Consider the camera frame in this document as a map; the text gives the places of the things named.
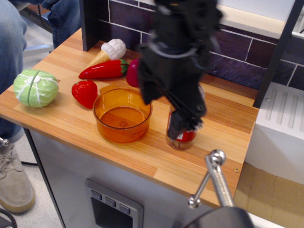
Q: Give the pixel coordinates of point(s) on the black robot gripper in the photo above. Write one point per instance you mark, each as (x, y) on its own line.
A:
(177, 78)

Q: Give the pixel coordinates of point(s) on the clear jar of almonds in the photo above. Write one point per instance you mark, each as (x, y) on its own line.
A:
(184, 140)

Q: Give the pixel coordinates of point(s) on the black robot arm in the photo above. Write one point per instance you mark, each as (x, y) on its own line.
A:
(180, 25)

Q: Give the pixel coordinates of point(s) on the orange transparent plastic pot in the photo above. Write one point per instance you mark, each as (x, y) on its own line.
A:
(121, 114)

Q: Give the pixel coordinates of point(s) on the dark red toy egg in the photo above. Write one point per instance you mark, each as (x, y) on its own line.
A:
(132, 73)

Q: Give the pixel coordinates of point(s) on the red toy chili pepper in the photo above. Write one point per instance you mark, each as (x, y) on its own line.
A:
(107, 69)

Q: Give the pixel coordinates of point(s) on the toy ice cream cone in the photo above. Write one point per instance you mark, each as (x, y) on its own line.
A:
(112, 50)

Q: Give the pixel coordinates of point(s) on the red toy strawberry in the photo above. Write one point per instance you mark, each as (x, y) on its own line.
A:
(85, 92)

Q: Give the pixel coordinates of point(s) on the grey toy oven panel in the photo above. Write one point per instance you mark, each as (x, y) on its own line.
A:
(110, 209)

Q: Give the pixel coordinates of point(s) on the white toy sink unit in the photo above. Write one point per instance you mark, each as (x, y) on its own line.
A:
(277, 142)

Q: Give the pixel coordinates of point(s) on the green toy cabbage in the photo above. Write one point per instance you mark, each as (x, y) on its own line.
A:
(35, 88)

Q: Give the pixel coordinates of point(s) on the blue jeans leg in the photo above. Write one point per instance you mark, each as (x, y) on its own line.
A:
(12, 44)
(64, 18)

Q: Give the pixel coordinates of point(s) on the beige suede shoe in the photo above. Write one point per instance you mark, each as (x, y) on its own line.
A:
(16, 192)

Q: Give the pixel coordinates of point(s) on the metal clamp screw handle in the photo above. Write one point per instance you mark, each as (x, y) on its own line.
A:
(214, 160)

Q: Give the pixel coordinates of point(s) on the dark grey shelf post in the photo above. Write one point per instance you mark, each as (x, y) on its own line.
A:
(275, 59)

